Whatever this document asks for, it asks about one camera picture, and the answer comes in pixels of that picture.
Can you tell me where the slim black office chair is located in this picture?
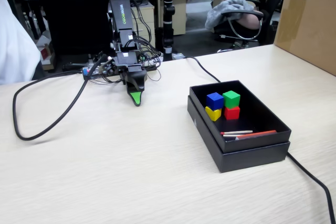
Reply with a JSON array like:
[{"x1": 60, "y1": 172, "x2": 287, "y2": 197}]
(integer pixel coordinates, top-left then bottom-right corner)
[{"x1": 258, "y1": 0, "x2": 289, "y2": 46}]

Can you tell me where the black table power cable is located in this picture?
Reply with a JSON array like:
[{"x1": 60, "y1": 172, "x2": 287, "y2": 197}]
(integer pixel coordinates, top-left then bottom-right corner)
[{"x1": 183, "y1": 56, "x2": 336, "y2": 224}]

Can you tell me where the red white cardboard carton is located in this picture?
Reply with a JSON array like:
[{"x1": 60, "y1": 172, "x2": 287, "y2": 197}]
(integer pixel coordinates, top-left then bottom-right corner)
[{"x1": 35, "y1": 31, "x2": 56, "y2": 70}]

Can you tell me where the large cardboard box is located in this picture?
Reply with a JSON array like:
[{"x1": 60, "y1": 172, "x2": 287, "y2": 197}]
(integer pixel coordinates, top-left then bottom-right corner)
[{"x1": 273, "y1": 0, "x2": 336, "y2": 77}]

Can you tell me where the long red-tipped wooden stick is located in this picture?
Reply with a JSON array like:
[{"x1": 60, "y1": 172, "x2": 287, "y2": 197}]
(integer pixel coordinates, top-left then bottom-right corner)
[{"x1": 220, "y1": 130, "x2": 254, "y2": 135}]

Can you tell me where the brown round cushion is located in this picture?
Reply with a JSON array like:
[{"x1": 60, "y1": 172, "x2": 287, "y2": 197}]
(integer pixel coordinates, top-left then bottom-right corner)
[{"x1": 240, "y1": 14, "x2": 263, "y2": 29}]

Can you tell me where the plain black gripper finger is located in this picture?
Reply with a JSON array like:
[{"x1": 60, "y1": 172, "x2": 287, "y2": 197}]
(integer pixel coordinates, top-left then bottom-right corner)
[{"x1": 125, "y1": 69, "x2": 148, "y2": 93}]

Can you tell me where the green cube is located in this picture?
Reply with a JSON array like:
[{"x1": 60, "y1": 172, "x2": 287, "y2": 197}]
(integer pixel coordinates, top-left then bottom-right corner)
[{"x1": 222, "y1": 90, "x2": 241, "y2": 109}]

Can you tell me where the red cube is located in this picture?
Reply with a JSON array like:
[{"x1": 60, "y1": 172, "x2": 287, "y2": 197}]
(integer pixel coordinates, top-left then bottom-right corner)
[{"x1": 223, "y1": 105, "x2": 240, "y2": 120}]

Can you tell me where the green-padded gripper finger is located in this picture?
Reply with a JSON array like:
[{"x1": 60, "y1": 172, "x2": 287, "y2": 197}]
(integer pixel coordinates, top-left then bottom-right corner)
[{"x1": 127, "y1": 89, "x2": 145, "y2": 107}]

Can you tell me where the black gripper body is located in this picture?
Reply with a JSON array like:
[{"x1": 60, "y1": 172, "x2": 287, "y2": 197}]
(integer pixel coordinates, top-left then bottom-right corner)
[{"x1": 115, "y1": 51, "x2": 144, "y2": 74}]

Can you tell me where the plain beige cabinet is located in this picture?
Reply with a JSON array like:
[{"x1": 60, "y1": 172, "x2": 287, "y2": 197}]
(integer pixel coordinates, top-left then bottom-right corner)
[{"x1": 172, "y1": 0, "x2": 187, "y2": 36}]

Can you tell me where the large black office chair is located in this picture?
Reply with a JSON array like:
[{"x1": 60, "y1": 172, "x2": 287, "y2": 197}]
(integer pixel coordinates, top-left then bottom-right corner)
[{"x1": 33, "y1": 0, "x2": 113, "y2": 57}]

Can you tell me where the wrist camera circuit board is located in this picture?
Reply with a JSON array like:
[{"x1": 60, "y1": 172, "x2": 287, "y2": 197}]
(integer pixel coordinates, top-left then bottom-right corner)
[{"x1": 98, "y1": 58, "x2": 116, "y2": 76}]

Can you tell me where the person in white shirt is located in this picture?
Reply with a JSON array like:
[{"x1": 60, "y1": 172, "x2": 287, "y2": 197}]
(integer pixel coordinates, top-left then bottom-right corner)
[{"x1": 0, "y1": 0, "x2": 41, "y2": 86}]

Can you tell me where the red pencil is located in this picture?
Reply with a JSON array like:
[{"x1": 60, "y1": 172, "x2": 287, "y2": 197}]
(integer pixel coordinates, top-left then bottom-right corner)
[{"x1": 235, "y1": 130, "x2": 278, "y2": 141}]

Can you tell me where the grey fleece cloth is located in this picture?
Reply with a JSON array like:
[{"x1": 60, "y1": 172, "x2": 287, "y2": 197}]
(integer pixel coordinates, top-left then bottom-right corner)
[{"x1": 204, "y1": 0, "x2": 255, "y2": 30}]

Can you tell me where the yellow cube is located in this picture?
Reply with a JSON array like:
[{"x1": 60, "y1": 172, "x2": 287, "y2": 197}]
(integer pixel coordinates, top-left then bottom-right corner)
[{"x1": 205, "y1": 105, "x2": 222, "y2": 122}]

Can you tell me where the blue cube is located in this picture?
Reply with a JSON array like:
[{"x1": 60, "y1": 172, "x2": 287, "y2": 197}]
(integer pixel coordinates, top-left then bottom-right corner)
[{"x1": 206, "y1": 92, "x2": 225, "y2": 111}]

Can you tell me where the chrome-armed office chair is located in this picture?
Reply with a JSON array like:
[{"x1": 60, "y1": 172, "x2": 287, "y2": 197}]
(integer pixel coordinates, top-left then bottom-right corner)
[{"x1": 214, "y1": 8, "x2": 265, "y2": 53}]

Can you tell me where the thick black camera cable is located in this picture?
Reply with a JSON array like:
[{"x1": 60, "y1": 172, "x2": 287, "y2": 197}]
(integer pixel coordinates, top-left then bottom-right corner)
[{"x1": 12, "y1": 55, "x2": 108, "y2": 141}]

